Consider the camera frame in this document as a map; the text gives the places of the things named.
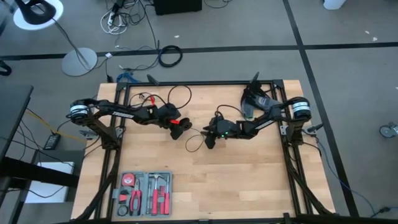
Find short blue cable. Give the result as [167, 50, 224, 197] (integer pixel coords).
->
[116, 71, 135, 84]

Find black right camera cable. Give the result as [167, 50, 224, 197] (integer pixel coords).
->
[215, 104, 247, 121]

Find black camera cable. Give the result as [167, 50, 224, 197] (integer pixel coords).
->
[215, 104, 247, 121]
[167, 85, 193, 110]

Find yellow floor cable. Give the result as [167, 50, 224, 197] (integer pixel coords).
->
[25, 108, 88, 144]

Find white looped cable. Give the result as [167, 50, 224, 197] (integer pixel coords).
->
[99, 9, 129, 35]

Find black coiled floor cable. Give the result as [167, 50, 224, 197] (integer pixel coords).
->
[157, 44, 184, 68]

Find black left camera cable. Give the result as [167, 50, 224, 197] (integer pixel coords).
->
[167, 85, 193, 110]

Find grey caster wheel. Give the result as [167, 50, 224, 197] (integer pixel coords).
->
[379, 121, 398, 139]

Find red handled pliers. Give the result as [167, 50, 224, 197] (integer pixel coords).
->
[129, 179, 143, 217]

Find black computer case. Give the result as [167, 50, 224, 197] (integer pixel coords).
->
[154, 0, 203, 16]

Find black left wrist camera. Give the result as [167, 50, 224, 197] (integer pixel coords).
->
[170, 126, 185, 141]

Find grey metal bracket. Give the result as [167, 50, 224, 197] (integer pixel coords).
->
[78, 129, 98, 139]

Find black chair base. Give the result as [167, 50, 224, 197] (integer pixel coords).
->
[0, 58, 12, 77]

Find black metal beam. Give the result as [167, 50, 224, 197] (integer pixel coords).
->
[0, 156, 80, 189]

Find black power adapter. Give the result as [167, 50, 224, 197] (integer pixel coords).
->
[43, 133, 62, 151]

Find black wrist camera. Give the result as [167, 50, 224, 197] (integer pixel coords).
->
[170, 126, 185, 141]
[204, 134, 218, 150]

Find grey bracket with black knob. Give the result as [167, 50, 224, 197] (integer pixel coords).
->
[302, 123, 325, 137]

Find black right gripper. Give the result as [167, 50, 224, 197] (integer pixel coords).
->
[200, 117, 225, 139]

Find white ring lamp on stand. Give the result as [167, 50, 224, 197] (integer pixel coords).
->
[14, 0, 99, 78]

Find short looped black cable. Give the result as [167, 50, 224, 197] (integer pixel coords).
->
[129, 91, 156, 108]

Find white container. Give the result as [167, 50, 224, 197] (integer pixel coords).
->
[323, 0, 348, 11]

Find black desk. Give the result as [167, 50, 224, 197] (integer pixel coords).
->
[0, 84, 34, 162]

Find red tape measure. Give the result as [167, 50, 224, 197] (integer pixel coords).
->
[121, 173, 137, 187]

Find long blue cable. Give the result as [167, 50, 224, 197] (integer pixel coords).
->
[317, 136, 379, 215]

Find red handled hammer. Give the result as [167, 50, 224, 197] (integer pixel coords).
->
[148, 173, 161, 216]

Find grey plastic tool case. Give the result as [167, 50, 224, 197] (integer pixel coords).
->
[112, 170, 174, 218]

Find red handled screwdriver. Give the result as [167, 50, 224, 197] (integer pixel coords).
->
[164, 174, 172, 216]

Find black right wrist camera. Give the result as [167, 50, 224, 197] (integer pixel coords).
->
[204, 134, 218, 150]

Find long thin black cord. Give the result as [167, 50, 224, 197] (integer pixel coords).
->
[185, 126, 206, 153]

